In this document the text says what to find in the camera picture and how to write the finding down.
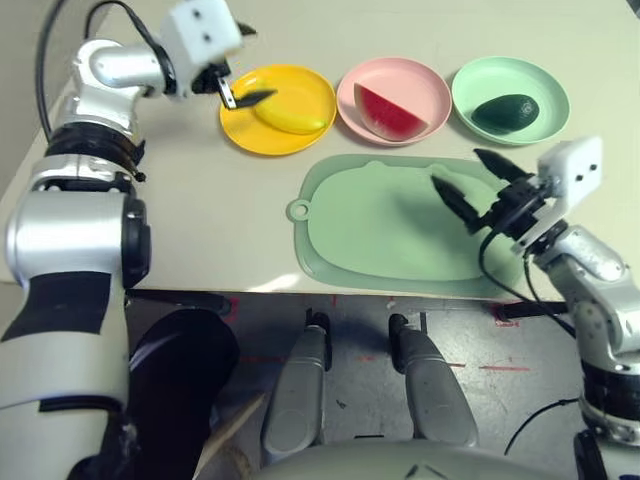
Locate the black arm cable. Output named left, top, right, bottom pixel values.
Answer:
left=478, top=227, right=586, bottom=457
left=34, top=0, right=174, bottom=146

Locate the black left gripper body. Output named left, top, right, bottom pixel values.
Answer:
left=191, top=59, right=235, bottom=99

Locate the yellow toy banana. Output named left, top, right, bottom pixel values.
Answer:
left=252, top=92, right=330, bottom=136

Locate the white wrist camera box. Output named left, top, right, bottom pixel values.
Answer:
left=159, top=0, right=246, bottom=101
left=509, top=135, right=605, bottom=251

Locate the dark clothed bystander leg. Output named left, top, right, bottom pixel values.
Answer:
left=64, top=307, right=241, bottom=480

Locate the dark green toy avocado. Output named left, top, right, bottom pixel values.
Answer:
left=470, top=92, right=541, bottom=132

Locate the light green plate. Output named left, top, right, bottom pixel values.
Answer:
left=451, top=56, right=571, bottom=146

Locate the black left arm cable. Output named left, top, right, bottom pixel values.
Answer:
left=34, top=0, right=174, bottom=146

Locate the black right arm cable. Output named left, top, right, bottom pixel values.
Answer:
left=478, top=227, right=586, bottom=457

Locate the black table frame bar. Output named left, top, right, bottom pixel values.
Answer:
left=127, top=289, right=234, bottom=314
left=492, top=301, right=571, bottom=321

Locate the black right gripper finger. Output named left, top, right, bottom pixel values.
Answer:
left=431, top=174, right=484, bottom=235
left=473, top=147, right=536, bottom=189

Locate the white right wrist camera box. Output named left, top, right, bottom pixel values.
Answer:
left=509, top=135, right=605, bottom=251

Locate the light wooden stick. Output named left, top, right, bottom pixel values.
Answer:
left=192, top=392, right=266, bottom=480

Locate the red watermelon slice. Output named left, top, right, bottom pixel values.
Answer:
left=353, top=82, right=431, bottom=143

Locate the grey robot torso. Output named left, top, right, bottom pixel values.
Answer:
left=249, top=438, right=556, bottom=480

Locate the pink plate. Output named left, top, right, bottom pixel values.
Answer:
left=336, top=56, right=454, bottom=149

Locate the light green cutting board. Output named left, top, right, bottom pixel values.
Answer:
left=285, top=153, right=526, bottom=301

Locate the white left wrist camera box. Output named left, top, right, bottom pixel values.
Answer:
left=159, top=0, right=246, bottom=101

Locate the grey left robot leg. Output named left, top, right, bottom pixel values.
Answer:
left=262, top=308, right=334, bottom=457

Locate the yellow plate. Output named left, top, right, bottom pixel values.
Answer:
left=218, top=63, right=337, bottom=158

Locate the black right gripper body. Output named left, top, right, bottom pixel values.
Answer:
left=474, top=175, right=555, bottom=244

